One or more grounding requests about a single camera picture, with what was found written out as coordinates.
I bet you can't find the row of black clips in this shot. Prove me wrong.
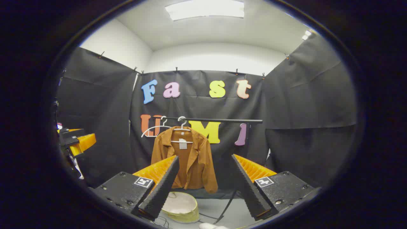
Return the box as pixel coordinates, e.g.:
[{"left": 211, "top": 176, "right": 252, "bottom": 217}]
[{"left": 98, "top": 51, "right": 290, "bottom": 80}]

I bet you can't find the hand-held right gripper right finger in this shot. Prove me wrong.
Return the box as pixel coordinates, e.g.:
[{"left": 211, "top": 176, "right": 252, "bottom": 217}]
[{"left": 231, "top": 154, "right": 319, "bottom": 221}]

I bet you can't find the white laundry hamper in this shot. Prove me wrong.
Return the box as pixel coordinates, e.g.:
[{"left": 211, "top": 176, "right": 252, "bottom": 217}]
[{"left": 161, "top": 191, "right": 200, "bottom": 224}]

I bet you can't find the black cable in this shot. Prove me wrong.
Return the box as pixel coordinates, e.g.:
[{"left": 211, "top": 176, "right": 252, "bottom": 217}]
[{"left": 156, "top": 212, "right": 224, "bottom": 228}]

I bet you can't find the black backdrop cloth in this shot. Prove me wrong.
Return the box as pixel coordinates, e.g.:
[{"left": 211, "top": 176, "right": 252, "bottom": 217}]
[
  {"left": 130, "top": 70, "right": 269, "bottom": 199},
  {"left": 56, "top": 47, "right": 138, "bottom": 188},
  {"left": 263, "top": 33, "right": 358, "bottom": 188}
]

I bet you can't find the large ceiling light panel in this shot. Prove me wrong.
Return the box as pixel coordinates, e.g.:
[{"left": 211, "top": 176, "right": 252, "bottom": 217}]
[{"left": 165, "top": 0, "right": 245, "bottom": 21}]

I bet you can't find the brown shirt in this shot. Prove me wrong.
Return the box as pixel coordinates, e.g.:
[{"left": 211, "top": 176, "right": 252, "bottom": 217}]
[{"left": 151, "top": 126, "right": 218, "bottom": 194}]

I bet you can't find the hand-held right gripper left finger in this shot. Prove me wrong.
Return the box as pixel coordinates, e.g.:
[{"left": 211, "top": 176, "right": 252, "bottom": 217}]
[{"left": 92, "top": 155, "right": 180, "bottom": 221}]

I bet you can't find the white plastic hanger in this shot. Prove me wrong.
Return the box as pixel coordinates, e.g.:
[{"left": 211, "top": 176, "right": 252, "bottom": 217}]
[
  {"left": 141, "top": 116, "right": 174, "bottom": 138},
  {"left": 171, "top": 116, "right": 193, "bottom": 144}
]

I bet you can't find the black clothes rack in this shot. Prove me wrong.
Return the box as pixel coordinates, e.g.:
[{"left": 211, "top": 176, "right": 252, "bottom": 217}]
[{"left": 152, "top": 116, "right": 264, "bottom": 224}]

